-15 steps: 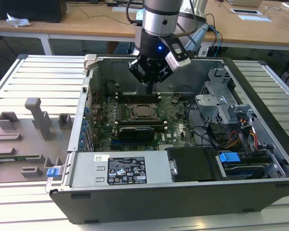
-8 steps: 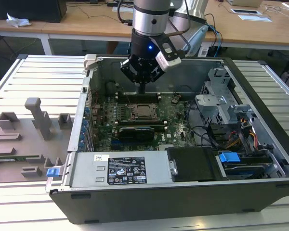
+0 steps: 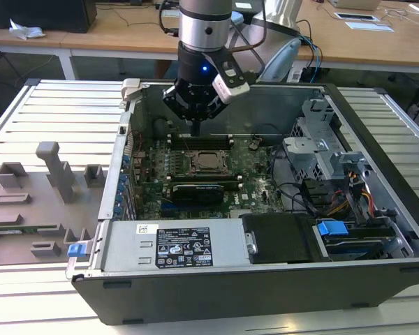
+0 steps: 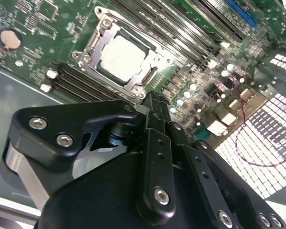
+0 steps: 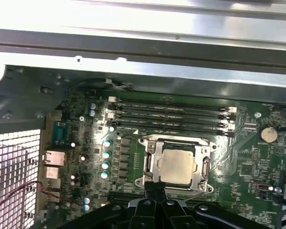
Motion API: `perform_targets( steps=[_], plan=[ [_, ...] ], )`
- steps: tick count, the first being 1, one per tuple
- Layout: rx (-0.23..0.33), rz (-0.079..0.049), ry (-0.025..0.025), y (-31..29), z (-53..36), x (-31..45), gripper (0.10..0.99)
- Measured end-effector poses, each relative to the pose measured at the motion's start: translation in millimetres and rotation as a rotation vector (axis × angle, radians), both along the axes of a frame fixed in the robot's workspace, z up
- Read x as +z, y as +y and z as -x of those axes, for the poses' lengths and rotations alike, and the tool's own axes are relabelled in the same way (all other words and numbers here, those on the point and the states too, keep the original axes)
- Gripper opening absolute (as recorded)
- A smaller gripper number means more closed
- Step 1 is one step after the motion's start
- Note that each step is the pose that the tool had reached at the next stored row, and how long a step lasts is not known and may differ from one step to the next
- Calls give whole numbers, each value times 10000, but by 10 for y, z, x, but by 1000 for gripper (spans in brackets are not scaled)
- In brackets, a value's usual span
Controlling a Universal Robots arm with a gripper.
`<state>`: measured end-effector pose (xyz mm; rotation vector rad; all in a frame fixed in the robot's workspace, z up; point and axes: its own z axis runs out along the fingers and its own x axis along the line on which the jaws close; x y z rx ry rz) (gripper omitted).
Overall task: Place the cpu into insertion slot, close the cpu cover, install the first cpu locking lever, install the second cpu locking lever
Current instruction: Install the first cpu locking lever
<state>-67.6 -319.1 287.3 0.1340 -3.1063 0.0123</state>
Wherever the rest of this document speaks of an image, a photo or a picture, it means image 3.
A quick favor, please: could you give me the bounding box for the crumpled white paper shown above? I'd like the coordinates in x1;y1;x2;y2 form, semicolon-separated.
8;18;47;40

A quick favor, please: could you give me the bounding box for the long wooden desk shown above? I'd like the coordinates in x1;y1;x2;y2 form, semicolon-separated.
0;0;182;81

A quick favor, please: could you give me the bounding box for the black drive bay cover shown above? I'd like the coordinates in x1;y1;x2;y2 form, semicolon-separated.
240;213;319;265

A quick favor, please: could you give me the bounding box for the silver metal drive cage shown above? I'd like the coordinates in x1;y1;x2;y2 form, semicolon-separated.
282;99;347;182

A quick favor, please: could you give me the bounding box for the black graphics card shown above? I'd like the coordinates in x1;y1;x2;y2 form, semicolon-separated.
172;184;226;211

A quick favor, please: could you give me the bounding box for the grey metal bracket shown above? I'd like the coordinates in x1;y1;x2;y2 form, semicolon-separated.
330;151;368;176

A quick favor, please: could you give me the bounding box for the grey parts rack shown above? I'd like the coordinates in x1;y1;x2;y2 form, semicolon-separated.
0;141;109;267

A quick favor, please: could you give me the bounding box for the black camera cable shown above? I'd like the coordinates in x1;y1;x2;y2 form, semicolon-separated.
159;0;267;71

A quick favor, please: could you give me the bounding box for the white framed tablet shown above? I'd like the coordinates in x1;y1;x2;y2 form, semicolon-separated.
333;11;380;22

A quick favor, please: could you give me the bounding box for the silver power supply unit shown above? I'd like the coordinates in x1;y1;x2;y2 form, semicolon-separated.
101;219;251;273

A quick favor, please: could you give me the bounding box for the metal socket cover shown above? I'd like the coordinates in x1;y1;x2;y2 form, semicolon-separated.
189;150;232;174

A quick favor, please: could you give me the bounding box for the light grey case handle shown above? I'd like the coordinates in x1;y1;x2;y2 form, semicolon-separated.
121;78;142;103

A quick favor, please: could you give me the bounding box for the wooden desk with papers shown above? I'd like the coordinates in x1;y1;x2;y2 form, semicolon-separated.
295;0;419;75

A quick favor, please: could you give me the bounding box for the blue cable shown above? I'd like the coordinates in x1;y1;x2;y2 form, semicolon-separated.
299;33;324;71

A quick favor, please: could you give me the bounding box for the blue case latch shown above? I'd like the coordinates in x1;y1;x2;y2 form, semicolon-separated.
66;243;85;260

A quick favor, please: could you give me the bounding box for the orange yellow red wire bundle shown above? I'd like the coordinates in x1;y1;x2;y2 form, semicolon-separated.
330;188;377;218

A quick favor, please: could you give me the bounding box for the black power supply label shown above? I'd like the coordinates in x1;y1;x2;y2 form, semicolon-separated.
156;226;214;269

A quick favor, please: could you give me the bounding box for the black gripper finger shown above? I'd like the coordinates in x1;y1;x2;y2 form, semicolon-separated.
161;84;196;138
195;95;230;138

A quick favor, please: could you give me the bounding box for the CPU socket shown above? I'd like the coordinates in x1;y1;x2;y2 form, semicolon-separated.
187;149;233;175

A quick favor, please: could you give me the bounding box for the large black box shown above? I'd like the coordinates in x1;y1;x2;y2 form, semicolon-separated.
0;0;98;34

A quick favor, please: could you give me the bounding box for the black PC case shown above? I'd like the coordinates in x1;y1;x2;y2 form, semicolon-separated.
65;78;419;327

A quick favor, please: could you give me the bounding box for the green motherboard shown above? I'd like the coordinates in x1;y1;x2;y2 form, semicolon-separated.
131;137;287;221

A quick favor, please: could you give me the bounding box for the white paper sheet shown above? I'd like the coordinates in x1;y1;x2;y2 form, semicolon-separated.
345;21;396;34

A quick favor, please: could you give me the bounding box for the beige laptop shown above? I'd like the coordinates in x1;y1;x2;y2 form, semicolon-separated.
328;0;383;11

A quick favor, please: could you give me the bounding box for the black looped wire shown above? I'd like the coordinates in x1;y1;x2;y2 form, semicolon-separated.
270;146;319;214

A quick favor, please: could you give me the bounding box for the silver CPU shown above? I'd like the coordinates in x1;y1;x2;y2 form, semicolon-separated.
198;154;222;169

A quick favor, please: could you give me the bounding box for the black RAM stick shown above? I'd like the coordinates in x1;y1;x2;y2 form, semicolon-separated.
169;174;244;191
170;137;230;149

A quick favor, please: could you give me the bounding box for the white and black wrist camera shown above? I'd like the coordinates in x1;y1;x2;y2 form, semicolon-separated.
204;52;251;105

